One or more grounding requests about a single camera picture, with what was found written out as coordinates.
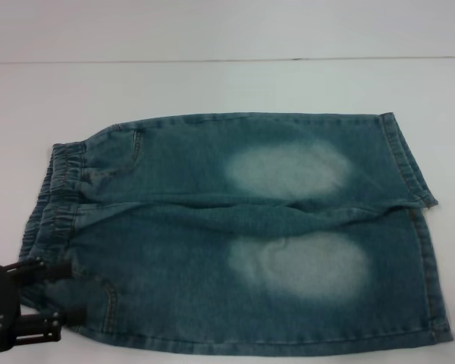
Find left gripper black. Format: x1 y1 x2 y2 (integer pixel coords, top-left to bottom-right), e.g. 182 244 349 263
0 256 88 347

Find blue denim shorts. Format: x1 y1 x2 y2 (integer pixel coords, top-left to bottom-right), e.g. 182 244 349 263
20 111 453 347

